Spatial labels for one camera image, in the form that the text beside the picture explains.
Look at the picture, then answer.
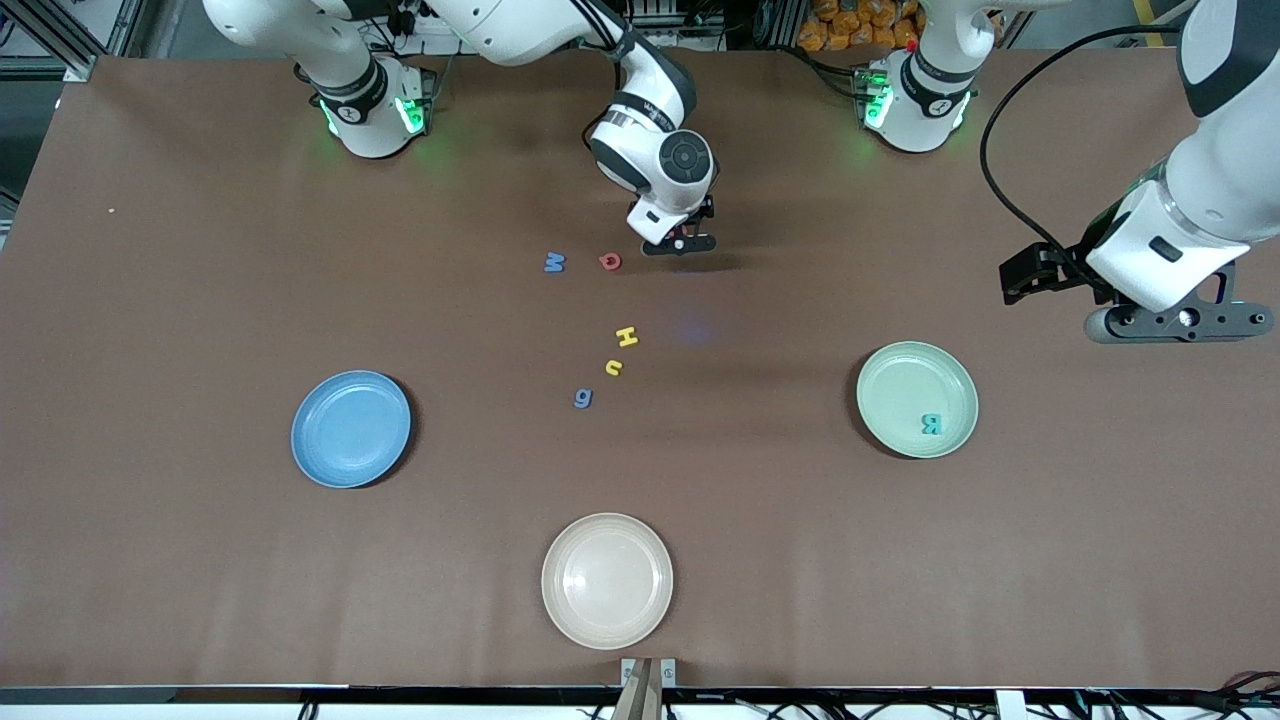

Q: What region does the metal bracket with wooden strip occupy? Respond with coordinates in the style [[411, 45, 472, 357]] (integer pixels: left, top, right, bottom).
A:
[[612, 656, 679, 720]]

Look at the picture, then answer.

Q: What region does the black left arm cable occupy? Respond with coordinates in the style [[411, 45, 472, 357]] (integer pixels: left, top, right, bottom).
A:
[[979, 25, 1188, 273]]

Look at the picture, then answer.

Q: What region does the beige plate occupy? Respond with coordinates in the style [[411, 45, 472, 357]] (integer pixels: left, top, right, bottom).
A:
[[541, 513, 674, 651]]

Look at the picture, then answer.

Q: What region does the green plate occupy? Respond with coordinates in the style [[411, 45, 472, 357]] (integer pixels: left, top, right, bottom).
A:
[[855, 341, 980, 460]]

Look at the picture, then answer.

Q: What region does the orange packets pile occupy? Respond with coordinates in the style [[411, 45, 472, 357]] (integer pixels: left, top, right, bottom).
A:
[[797, 0, 926, 53]]

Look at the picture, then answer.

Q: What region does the aluminium frame profile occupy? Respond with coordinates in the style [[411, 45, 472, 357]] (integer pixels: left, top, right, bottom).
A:
[[0, 0, 101, 83]]

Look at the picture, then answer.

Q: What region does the blue plate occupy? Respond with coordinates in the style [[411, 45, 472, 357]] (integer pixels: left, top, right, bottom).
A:
[[290, 370, 413, 490]]

